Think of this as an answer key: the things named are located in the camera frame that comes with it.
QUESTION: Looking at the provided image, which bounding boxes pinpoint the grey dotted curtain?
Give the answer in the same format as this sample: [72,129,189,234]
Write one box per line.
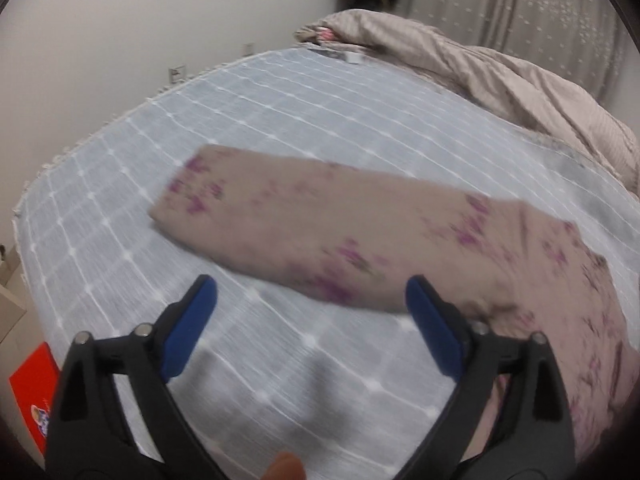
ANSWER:
[396,0,626,102]

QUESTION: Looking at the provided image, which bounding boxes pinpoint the red cardboard box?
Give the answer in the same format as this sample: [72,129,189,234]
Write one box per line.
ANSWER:
[9,342,60,455]

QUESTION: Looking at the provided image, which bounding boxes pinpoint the striped beige duvet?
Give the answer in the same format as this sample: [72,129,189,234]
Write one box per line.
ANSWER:
[294,10,639,195]

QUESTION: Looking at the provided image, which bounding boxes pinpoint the grey checked bed cover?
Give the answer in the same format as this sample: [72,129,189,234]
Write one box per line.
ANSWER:
[14,48,639,479]

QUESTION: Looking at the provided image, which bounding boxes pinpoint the wall socket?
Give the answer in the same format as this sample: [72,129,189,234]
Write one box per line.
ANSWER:
[168,65,186,84]

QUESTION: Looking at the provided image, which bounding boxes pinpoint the pink floral garment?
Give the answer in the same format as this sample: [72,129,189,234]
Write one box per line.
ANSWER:
[150,145,639,458]

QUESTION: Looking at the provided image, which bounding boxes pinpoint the left hand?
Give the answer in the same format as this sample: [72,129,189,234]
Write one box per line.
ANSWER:
[262,452,307,480]

